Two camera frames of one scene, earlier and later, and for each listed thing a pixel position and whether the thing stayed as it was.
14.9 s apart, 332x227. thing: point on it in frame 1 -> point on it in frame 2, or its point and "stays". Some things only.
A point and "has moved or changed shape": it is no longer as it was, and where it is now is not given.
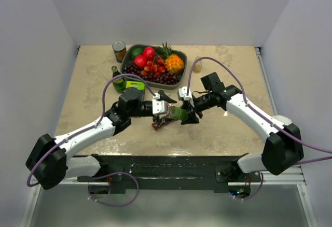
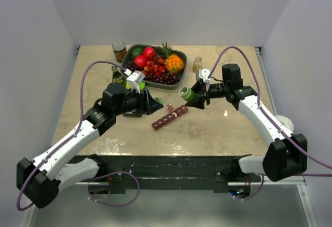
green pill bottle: x=176 y=112 has moved or changed shape
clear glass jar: x=197 y=66 stays
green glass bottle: x=119 y=84 stays
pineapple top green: x=165 y=51 stays
